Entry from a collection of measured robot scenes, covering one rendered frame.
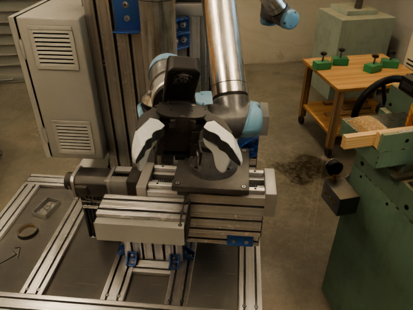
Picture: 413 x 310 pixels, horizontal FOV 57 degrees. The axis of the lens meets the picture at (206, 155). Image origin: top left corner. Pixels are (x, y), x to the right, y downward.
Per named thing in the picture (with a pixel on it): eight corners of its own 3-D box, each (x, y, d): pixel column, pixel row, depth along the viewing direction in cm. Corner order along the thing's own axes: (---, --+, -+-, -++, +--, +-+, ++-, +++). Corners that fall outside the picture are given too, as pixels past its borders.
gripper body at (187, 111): (203, 168, 58) (193, 128, 68) (211, 117, 53) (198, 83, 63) (152, 166, 56) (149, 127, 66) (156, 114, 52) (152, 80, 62)
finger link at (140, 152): (135, 192, 48) (168, 158, 55) (137, 153, 45) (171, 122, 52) (114, 184, 49) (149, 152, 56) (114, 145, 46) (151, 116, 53)
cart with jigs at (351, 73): (366, 114, 323) (386, 38, 288) (408, 150, 276) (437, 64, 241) (292, 121, 313) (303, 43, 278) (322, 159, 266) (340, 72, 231)
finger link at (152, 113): (157, 148, 50) (184, 122, 57) (157, 136, 49) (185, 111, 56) (125, 137, 51) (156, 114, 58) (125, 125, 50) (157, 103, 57)
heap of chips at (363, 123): (370, 117, 127) (372, 109, 125) (393, 136, 117) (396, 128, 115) (346, 120, 125) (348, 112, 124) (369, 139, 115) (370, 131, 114)
